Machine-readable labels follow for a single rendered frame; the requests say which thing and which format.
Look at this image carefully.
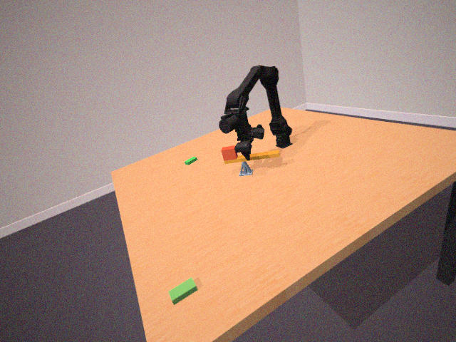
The green rectangular block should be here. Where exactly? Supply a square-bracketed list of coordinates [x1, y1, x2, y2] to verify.
[168, 278, 198, 305]

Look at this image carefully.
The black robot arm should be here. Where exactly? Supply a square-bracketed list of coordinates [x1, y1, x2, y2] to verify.
[219, 65, 293, 149]

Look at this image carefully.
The green rectangular bar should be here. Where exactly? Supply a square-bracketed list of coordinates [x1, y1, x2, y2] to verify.
[185, 157, 197, 165]

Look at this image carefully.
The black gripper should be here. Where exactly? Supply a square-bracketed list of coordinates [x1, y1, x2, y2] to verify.
[235, 124, 254, 160]

